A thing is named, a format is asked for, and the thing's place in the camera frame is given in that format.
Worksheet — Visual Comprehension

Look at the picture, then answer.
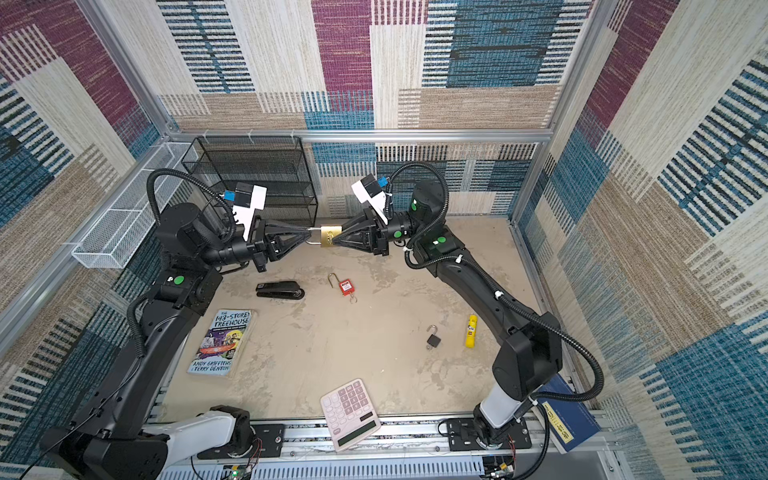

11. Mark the treehouse paperback book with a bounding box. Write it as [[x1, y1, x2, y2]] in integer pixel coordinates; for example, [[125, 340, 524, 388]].
[[187, 309, 253, 377]]

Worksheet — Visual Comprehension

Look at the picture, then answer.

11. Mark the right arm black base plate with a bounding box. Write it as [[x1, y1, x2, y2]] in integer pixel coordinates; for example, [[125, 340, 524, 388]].
[[437, 417, 532, 451]]

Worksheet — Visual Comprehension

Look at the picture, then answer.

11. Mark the red safety padlock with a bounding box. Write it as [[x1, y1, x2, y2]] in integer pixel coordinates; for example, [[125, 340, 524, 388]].
[[327, 273, 357, 303]]

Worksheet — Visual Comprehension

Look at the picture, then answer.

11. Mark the pink calculator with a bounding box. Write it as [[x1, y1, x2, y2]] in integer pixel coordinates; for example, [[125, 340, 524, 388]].
[[320, 378, 382, 452]]

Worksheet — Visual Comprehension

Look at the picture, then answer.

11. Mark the black wire shelf rack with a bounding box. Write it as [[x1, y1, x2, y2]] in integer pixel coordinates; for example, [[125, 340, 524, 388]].
[[181, 136, 318, 227]]

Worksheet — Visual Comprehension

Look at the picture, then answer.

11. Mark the white wire mesh basket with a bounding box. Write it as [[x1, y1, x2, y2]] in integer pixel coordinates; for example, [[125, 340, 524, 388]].
[[72, 142, 188, 269]]

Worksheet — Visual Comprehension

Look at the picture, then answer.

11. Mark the small black padlock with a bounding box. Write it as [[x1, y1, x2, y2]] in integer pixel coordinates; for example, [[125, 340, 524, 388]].
[[426, 325, 441, 350]]

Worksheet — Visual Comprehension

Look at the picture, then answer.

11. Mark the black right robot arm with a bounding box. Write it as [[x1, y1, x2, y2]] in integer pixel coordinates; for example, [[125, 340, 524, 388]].
[[332, 162, 605, 450]]

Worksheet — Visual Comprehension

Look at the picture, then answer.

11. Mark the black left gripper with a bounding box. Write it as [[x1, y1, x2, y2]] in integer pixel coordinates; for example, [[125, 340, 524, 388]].
[[204, 221, 313, 279]]

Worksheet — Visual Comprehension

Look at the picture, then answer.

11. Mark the brass padlock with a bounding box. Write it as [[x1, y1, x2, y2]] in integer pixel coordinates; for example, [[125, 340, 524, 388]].
[[305, 225, 342, 247]]

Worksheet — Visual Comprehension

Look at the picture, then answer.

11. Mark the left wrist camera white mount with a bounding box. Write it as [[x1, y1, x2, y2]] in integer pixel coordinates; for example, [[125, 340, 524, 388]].
[[221, 182, 267, 240]]

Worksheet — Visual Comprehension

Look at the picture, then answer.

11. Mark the black stapler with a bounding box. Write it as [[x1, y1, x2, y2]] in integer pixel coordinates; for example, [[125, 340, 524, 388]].
[[255, 280, 305, 300]]

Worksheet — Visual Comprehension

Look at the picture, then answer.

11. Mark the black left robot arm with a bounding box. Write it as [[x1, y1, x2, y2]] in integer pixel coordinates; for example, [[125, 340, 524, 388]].
[[40, 168, 311, 479]]

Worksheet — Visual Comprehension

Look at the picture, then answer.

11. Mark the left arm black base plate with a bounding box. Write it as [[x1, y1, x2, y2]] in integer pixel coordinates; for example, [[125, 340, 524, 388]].
[[196, 424, 285, 460]]

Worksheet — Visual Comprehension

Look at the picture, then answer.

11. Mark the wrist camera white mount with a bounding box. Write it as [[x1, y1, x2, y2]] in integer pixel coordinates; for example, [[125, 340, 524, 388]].
[[351, 175, 389, 225], [221, 182, 267, 240]]

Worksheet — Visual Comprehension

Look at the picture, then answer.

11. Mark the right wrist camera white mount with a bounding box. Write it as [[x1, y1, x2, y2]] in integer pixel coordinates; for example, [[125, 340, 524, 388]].
[[351, 175, 389, 225]]

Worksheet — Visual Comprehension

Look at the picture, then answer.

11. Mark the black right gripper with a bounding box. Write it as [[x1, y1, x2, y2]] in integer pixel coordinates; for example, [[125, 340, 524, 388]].
[[329, 209, 423, 259]]

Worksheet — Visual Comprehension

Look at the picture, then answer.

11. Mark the dark blue hardcover book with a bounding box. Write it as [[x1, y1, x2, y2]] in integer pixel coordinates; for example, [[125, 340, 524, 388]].
[[538, 398, 601, 454]]

